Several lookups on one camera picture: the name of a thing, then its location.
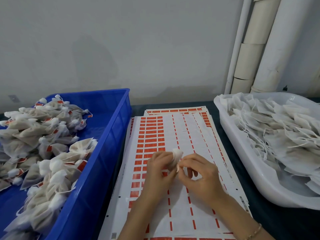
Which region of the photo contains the wide white pipe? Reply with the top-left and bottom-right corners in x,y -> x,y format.
250,0 -> 313,93

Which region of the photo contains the white plastic tub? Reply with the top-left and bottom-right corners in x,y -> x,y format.
213,92 -> 320,211

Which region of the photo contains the white mesh tea bag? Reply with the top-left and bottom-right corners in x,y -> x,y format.
167,148 -> 184,172

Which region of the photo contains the beige wrapped pipe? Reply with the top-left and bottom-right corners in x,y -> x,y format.
230,0 -> 282,95

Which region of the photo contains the blue plastic crate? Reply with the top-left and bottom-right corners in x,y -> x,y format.
0,88 -> 132,240

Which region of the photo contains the thin gold bracelet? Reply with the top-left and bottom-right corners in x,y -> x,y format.
245,223 -> 262,240

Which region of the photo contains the stack of red label sheets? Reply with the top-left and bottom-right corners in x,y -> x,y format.
98,106 -> 253,240

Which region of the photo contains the pile of unlabelled filter bags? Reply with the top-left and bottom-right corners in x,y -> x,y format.
219,93 -> 320,196

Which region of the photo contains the thin white pipe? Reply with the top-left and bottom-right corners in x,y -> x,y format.
224,0 -> 253,95

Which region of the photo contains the person's right forearm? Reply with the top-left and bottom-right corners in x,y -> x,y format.
207,192 -> 276,240

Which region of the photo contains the person's left hand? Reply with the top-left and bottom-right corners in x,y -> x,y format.
139,151 -> 179,198

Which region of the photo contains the person's left forearm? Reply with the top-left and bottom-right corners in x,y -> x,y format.
117,194 -> 163,240

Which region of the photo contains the person's right hand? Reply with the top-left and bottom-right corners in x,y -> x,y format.
176,153 -> 226,204

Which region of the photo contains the pile of labelled tea bags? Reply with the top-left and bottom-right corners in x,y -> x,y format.
0,94 -> 98,240

